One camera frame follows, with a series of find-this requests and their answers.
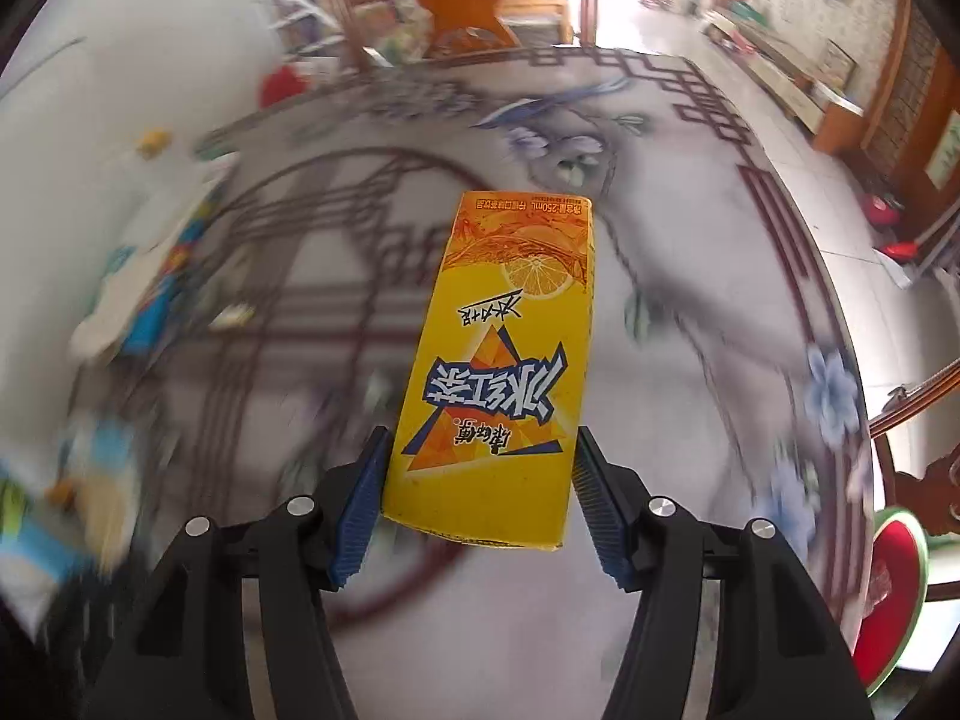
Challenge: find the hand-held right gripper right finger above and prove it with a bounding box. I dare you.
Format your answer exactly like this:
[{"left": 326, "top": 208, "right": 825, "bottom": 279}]
[{"left": 571, "top": 427, "right": 875, "bottom": 720}]

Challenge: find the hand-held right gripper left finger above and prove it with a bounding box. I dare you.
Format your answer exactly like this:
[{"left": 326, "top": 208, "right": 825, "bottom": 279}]
[{"left": 82, "top": 426, "right": 391, "bottom": 720}]

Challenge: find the yellow drink carton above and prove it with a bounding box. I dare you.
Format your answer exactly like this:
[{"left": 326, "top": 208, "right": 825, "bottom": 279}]
[{"left": 381, "top": 191, "right": 595, "bottom": 552}]

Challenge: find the red round stool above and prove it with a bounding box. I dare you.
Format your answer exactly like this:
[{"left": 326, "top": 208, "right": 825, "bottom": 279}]
[{"left": 851, "top": 506, "right": 932, "bottom": 696}]

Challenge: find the blue toy phone holder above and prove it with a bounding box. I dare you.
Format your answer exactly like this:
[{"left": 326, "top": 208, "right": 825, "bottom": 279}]
[{"left": 0, "top": 412, "right": 145, "bottom": 617}]

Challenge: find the long television cabinet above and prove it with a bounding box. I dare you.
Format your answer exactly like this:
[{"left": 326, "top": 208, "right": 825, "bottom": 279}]
[{"left": 705, "top": 4, "right": 872, "bottom": 156}]

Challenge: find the framed geometric picture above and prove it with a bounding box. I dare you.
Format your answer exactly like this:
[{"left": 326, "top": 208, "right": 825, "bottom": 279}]
[{"left": 821, "top": 41, "right": 857, "bottom": 89}]

